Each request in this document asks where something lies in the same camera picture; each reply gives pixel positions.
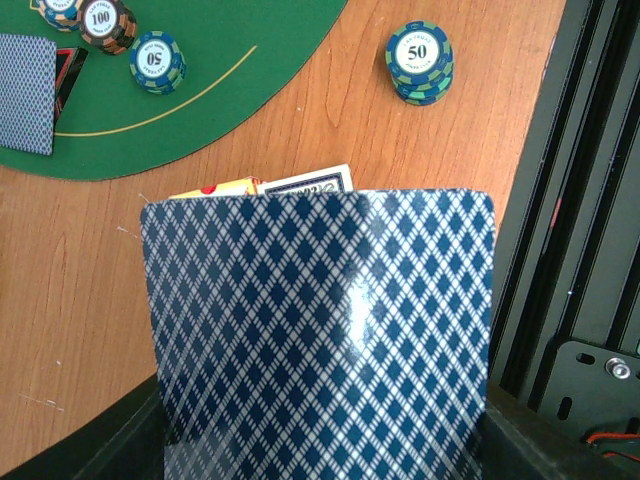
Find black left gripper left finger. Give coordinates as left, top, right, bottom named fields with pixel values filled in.
left=2, top=376, right=165, bottom=479

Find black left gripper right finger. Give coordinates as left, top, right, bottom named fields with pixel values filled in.
left=480, top=383, right=639, bottom=479

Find face-down cards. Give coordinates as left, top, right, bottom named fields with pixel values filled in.
left=1, top=33, right=57, bottom=156

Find brown chip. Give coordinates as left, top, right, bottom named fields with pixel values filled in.
left=78, top=0, right=137, bottom=55

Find green round poker mat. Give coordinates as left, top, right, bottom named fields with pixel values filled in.
left=0, top=0, right=349, bottom=182

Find teal chip stack on table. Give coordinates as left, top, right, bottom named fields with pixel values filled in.
left=385, top=20, right=454, bottom=106

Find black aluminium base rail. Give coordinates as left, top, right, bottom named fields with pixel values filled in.
left=487, top=0, right=640, bottom=461

